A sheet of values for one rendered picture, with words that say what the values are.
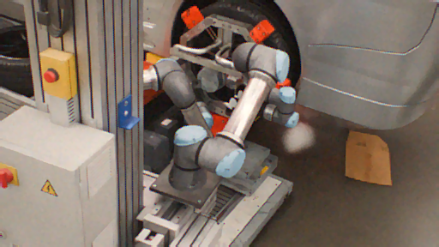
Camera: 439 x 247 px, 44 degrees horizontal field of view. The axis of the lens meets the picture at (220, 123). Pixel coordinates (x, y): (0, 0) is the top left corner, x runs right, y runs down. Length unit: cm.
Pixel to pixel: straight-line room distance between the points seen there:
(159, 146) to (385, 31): 134
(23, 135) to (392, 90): 169
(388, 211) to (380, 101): 100
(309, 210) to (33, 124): 203
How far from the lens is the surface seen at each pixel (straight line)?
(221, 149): 196
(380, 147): 407
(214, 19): 282
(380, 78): 267
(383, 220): 345
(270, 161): 339
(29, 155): 163
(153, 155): 309
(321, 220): 333
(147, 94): 318
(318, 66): 275
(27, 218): 181
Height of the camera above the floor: 217
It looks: 33 degrees down
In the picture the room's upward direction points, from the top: 5 degrees clockwise
